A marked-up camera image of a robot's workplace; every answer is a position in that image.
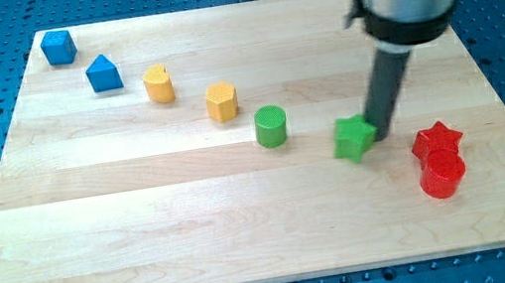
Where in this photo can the green star block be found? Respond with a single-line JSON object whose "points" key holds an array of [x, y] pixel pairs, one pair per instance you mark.
{"points": [[353, 137]]}

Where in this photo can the red cylinder block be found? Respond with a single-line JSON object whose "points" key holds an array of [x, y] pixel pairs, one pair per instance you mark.
{"points": [[442, 172]]}

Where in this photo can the blue triangular prism block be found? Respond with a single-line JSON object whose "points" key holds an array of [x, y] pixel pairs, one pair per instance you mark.
{"points": [[103, 75]]}

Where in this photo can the yellow hexagon block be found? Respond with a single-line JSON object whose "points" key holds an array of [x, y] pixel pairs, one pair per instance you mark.
{"points": [[221, 100]]}

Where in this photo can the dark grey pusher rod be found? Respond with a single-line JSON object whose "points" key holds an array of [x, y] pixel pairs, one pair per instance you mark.
{"points": [[387, 73]]}

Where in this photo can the blue cube block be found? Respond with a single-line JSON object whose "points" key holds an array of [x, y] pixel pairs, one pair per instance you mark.
{"points": [[58, 47]]}

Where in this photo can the yellow heart block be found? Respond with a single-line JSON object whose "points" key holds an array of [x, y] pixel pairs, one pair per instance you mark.
{"points": [[158, 84]]}

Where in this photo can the red star block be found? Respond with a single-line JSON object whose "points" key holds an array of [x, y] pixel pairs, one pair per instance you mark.
{"points": [[437, 138]]}

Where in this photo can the green cylinder block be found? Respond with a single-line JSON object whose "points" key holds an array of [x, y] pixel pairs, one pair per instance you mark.
{"points": [[270, 123]]}

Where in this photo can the wooden board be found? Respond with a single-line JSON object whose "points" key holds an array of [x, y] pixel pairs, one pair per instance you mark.
{"points": [[112, 187]]}

